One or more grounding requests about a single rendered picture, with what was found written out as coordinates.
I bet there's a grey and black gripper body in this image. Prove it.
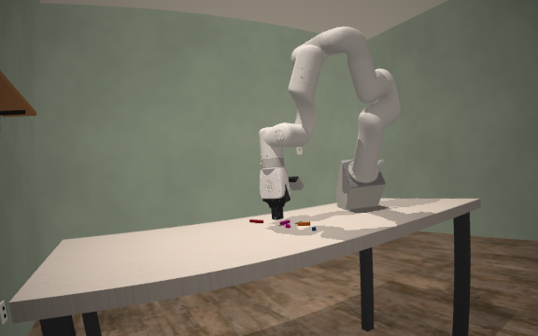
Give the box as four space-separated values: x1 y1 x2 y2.
260 166 290 199

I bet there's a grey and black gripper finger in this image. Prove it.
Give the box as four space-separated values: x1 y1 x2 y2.
276 184 290 220
262 199 276 219

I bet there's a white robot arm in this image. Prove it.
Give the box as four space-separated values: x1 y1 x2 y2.
259 27 401 183

